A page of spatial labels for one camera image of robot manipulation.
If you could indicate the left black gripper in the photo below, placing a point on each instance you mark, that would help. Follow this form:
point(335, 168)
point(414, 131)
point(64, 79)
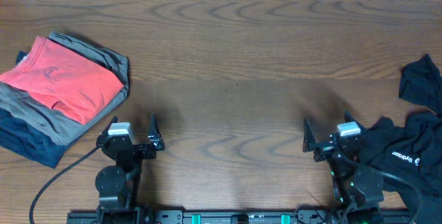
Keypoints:
point(155, 138)

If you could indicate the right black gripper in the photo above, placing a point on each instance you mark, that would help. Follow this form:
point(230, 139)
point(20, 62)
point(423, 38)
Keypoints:
point(325, 149)

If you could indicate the black t-shirt with logo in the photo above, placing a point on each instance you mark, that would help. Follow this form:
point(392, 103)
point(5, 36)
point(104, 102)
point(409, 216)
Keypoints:
point(412, 152)

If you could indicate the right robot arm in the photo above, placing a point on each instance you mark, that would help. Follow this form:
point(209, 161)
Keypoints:
point(357, 187)

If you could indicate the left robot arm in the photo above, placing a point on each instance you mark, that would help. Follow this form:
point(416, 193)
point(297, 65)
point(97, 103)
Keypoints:
point(118, 184)

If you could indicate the red folded t-shirt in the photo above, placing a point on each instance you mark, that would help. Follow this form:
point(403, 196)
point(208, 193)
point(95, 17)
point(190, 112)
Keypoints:
point(64, 81)

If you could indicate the grey folded t-shirt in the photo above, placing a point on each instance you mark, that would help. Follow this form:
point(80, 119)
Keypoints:
point(60, 129)

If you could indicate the navy folded t-shirt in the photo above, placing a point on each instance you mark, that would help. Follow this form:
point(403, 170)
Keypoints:
point(21, 138)

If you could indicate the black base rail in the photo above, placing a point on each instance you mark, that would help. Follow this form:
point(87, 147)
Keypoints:
point(309, 215)

